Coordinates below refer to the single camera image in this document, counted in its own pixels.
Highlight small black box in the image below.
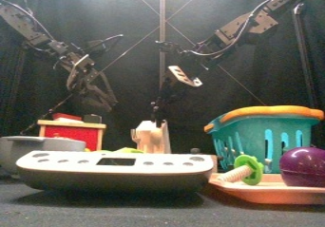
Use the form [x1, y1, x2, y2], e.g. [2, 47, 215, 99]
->
[83, 113, 103, 124]

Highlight red printed flat box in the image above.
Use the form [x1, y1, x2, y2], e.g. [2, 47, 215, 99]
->
[51, 112, 84, 122]

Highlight white toy knife block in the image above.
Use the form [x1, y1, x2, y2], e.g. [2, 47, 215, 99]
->
[135, 119, 172, 155]

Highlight clear toy fork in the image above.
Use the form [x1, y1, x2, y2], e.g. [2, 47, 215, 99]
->
[129, 128, 141, 150]

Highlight red wooden toy box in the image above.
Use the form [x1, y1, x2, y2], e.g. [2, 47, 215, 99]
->
[37, 119, 108, 152]

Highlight green toy pepper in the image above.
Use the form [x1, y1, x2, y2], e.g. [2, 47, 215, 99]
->
[112, 146, 145, 155]

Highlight grey toy bowl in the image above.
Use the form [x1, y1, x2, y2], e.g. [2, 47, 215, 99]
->
[0, 135, 88, 176]

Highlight teal basket with orange rim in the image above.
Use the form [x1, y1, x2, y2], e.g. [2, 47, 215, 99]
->
[203, 104, 325, 174]

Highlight bent grey metal pipe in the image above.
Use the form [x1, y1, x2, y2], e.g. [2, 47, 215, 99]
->
[291, 2, 319, 109]

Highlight toy bolt with green head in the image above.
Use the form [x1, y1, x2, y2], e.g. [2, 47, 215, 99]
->
[215, 154, 265, 186]

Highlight pink toy tray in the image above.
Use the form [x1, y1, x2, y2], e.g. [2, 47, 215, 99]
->
[208, 171, 325, 206]

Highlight purple toy eggplant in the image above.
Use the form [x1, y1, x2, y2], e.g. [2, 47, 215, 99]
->
[278, 146, 325, 188]

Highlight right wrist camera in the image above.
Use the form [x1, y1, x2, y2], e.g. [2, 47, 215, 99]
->
[156, 40, 190, 65]

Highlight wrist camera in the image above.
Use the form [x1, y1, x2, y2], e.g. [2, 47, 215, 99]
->
[81, 38, 111, 57]
[156, 40, 190, 65]

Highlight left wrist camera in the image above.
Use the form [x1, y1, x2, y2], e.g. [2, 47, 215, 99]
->
[81, 38, 111, 57]

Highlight grey vertical frame pole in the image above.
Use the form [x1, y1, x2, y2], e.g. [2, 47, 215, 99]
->
[158, 0, 167, 89]

